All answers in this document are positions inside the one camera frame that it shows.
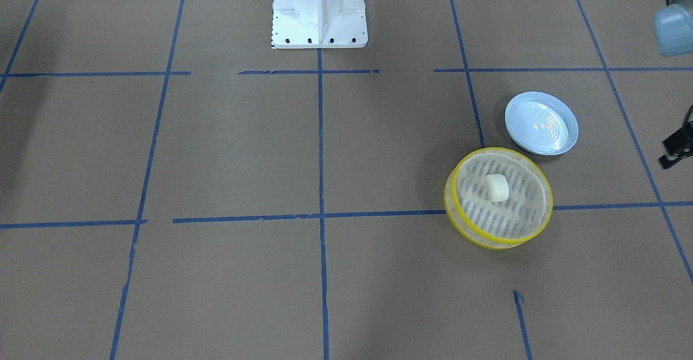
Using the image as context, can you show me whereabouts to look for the white steamed bun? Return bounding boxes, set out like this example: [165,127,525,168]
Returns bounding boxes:
[485,173,509,202]

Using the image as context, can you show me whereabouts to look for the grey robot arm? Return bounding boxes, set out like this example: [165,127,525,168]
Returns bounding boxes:
[653,0,692,169]

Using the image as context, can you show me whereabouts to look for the yellow rimmed bamboo steamer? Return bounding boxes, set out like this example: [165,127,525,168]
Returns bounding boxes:
[443,147,554,250]

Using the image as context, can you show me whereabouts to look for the light blue plate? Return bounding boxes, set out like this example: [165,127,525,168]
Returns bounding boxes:
[504,91,579,156]

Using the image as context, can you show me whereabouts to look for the brown paper table cover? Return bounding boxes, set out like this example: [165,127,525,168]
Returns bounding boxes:
[2,0,691,359]

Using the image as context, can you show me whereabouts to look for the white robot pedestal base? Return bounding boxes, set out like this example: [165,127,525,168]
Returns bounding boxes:
[271,0,369,49]

